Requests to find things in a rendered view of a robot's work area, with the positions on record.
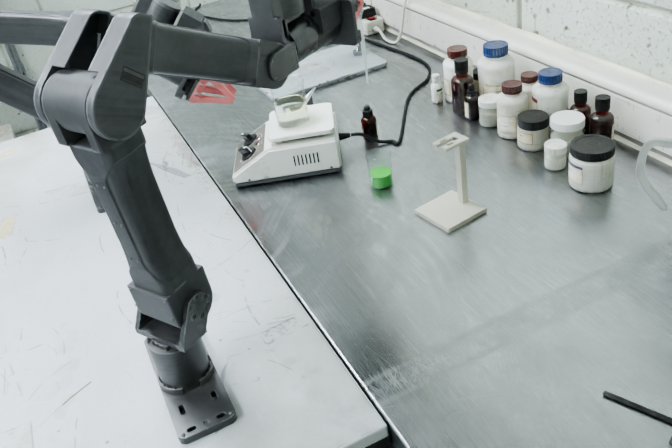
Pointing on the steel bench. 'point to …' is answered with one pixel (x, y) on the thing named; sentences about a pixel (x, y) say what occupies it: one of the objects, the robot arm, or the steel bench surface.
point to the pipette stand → (457, 214)
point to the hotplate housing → (293, 159)
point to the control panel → (250, 147)
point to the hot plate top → (319, 118)
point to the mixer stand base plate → (332, 67)
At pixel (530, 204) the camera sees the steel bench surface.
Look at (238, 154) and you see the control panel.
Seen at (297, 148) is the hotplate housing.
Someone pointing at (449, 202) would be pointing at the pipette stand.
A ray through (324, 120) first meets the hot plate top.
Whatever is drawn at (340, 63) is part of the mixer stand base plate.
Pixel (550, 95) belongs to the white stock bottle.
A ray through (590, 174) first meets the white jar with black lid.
